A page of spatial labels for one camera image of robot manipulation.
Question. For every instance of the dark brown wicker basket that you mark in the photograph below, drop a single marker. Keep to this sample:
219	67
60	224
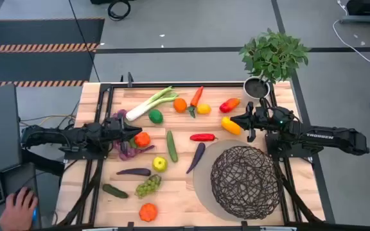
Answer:
215	195

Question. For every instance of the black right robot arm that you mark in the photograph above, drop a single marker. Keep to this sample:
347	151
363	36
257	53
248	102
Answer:
320	136

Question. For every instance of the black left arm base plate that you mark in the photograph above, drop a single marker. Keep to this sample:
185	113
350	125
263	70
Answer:
85	156

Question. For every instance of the purple eggplant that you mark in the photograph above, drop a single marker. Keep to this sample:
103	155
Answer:
198	152
137	172

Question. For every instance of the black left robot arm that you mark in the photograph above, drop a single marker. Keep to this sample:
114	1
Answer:
75	136

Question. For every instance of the black low desk top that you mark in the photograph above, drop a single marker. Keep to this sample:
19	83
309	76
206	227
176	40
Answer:
11	174

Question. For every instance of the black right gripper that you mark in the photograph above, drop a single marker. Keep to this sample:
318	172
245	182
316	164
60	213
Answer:
263	120

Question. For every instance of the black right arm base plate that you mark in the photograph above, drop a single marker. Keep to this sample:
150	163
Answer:
297	155

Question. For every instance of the purple grape bunch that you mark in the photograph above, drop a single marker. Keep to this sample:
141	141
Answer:
130	153

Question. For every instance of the long light green cucumber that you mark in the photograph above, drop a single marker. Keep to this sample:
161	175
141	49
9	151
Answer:
171	146

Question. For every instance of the black metal table frame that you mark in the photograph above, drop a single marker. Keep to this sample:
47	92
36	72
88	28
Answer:
223	84

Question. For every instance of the yellow lemon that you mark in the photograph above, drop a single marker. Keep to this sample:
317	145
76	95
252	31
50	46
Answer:
204	109

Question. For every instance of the orange fruit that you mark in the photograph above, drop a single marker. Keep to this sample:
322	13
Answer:
180	105

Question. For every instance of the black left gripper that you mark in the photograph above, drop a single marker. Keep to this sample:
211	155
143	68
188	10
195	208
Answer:
114	130

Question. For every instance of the green lime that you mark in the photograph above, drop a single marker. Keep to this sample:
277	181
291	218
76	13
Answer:
155	116

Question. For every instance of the red yellow mango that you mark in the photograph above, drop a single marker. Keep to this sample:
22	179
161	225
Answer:
229	105

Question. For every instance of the yellow green apple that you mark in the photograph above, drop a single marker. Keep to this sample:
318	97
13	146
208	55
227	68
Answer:
160	164

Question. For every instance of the green grape bunch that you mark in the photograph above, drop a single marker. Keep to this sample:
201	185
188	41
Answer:
148	186

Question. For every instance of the grey round mat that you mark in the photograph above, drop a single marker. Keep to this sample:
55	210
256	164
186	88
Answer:
202	179

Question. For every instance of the short dark green cucumber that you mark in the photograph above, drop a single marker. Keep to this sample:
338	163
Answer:
114	191

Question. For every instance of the green white leek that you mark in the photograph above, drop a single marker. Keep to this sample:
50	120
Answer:
143	107

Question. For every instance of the grey metal table leg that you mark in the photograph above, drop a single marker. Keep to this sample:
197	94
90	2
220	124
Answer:
358	20

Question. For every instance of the black hazard striped floor mat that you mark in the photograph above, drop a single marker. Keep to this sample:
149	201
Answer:
37	32

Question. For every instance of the red chili pepper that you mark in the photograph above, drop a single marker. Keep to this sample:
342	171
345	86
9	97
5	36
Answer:
202	137

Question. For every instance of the green potted plant white pot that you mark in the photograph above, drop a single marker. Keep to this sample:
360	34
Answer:
273	56

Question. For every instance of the person's hand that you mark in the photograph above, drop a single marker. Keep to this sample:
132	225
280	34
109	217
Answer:
18	215

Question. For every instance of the orange carrot green leaves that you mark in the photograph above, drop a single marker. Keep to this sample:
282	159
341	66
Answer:
197	96

